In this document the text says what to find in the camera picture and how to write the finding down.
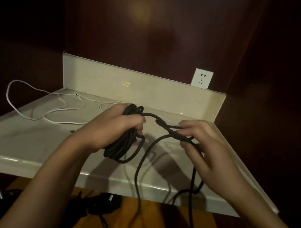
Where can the person's left hand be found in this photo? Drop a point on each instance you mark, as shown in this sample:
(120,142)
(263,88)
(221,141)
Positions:
(103,131)

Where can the person's right hand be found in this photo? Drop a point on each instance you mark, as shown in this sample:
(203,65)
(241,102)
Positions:
(213,160)

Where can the person's left thumb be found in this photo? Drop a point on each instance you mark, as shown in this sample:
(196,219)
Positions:
(135,119)

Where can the person's right thumb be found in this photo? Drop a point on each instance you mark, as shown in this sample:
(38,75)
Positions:
(191,153)

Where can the person's left forearm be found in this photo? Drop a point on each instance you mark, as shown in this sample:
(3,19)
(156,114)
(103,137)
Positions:
(45,187)

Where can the beige backsplash panel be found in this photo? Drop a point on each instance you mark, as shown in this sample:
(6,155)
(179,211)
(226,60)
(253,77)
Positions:
(142,89)

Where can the black power adapter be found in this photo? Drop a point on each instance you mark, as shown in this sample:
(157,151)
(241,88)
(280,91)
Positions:
(106,202)

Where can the silver metal plug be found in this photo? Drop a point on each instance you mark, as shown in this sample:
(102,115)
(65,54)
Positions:
(0,193)

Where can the white wall socket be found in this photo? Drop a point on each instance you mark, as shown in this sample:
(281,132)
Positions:
(201,78)

